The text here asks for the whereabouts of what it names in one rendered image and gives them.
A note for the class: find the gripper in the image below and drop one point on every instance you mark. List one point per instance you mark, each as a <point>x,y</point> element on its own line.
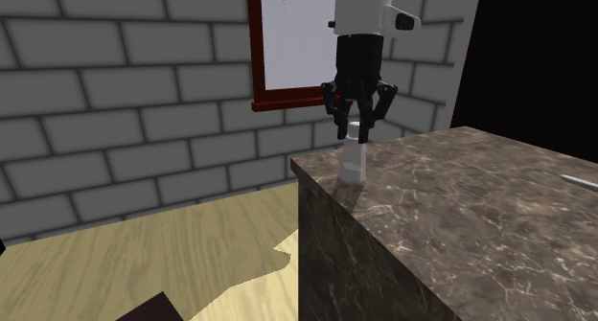
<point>358,61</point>

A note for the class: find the white tall cup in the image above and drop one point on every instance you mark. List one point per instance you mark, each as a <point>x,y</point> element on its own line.
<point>353,163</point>

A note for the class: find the red framed window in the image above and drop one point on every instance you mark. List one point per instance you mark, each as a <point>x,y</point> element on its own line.
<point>299,49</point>

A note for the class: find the silver cutlery piece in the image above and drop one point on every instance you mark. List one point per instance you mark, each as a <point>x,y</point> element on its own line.
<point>581,182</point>

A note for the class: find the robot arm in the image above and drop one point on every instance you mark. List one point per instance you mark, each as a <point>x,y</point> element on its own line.
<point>362,9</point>

